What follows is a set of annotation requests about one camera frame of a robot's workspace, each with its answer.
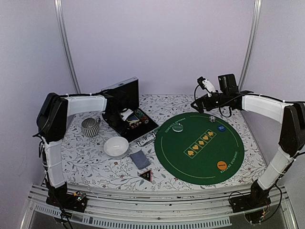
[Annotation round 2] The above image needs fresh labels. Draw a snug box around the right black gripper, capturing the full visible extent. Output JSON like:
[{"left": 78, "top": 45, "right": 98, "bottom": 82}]
[{"left": 192, "top": 92, "right": 229, "bottom": 113}]

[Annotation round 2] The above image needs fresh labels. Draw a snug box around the aluminium frame post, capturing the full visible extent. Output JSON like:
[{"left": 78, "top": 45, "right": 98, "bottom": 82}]
[
  {"left": 54, "top": 0, "right": 81, "bottom": 94},
  {"left": 233, "top": 0, "right": 263, "bottom": 91}
]

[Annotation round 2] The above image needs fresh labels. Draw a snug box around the boxed playing card deck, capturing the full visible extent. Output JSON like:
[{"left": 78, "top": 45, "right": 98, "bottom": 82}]
[{"left": 126, "top": 115, "right": 141, "bottom": 126}]

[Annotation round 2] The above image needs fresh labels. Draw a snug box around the orange big blind button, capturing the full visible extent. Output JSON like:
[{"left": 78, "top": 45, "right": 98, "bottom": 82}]
[{"left": 217, "top": 161, "right": 227, "bottom": 171}]

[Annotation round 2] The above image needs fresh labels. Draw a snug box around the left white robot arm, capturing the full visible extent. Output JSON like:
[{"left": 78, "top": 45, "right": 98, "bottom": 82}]
[{"left": 34, "top": 90, "right": 132, "bottom": 207}]

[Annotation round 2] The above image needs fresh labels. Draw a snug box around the round green poker mat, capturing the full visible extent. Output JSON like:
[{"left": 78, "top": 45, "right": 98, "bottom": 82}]
[{"left": 154, "top": 112, "right": 245, "bottom": 185}]

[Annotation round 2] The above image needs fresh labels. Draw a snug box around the clear acrylic dealer button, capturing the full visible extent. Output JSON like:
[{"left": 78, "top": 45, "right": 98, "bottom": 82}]
[{"left": 172, "top": 123, "right": 183, "bottom": 133}]

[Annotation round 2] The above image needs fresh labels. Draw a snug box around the floral tablecloth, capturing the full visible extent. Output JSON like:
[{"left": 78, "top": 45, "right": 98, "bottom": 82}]
[{"left": 61, "top": 108, "right": 266, "bottom": 192}]

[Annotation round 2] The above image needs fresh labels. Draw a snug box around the striped ceramic mug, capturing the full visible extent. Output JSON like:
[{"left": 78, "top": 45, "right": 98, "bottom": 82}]
[{"left": 81, "top": 117, "right": 101, "bottom": 137}]

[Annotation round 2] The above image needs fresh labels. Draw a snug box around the right poker chip stack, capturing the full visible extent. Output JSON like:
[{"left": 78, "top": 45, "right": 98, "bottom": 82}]
[{"left": 135, "top": 109, "right": 149, "bottom": 124}]

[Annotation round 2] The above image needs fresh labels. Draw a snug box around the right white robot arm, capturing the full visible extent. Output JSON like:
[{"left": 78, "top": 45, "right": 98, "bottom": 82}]
[{"left": 191, "top": 74, "right": 305, "bottom": 208}]

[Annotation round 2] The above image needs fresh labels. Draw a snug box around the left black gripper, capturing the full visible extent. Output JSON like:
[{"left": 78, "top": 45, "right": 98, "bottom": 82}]
[{"left": 107, "top": 110, "right": 130, "bottom": 135}]

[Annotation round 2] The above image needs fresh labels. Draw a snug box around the left aluminium frame post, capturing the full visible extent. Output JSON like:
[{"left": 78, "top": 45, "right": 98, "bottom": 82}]
[{"left": 54, "top": 0, "right": 81, "bottom": 94}]

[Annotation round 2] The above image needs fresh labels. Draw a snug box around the white ceramic bowl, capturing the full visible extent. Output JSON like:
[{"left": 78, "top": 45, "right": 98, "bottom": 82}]
[{"left": 103, "top": 136, "right": 129, "bottom": 159}]

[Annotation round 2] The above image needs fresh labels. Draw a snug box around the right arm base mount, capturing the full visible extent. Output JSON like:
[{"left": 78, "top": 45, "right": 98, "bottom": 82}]
[{"left": 228, "top": 191, "right": 271, "bottom": 224}]

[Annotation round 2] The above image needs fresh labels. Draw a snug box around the red black triangle card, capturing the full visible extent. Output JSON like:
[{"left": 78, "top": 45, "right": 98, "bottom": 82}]
[{"left": 139, "top": 170, "right": 152, "bottom": 182}]

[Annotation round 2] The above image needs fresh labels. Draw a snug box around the right aluminium frame post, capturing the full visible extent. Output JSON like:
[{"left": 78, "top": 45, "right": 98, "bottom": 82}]
[{"left": 233, "top": 0, "right": 263, "bottom": 91}]

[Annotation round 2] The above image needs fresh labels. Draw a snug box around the blue small blind button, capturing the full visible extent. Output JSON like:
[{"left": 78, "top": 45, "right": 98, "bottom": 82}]
[{"left": 217, "top": 125, "right": 226, "bottom": 132}]

